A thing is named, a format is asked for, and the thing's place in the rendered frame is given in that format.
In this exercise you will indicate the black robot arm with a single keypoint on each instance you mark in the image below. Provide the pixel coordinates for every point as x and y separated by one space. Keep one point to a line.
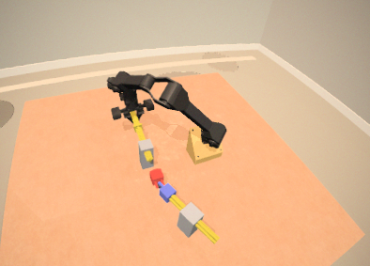
174 97

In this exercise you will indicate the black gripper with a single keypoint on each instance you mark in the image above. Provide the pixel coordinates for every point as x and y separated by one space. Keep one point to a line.
132 105

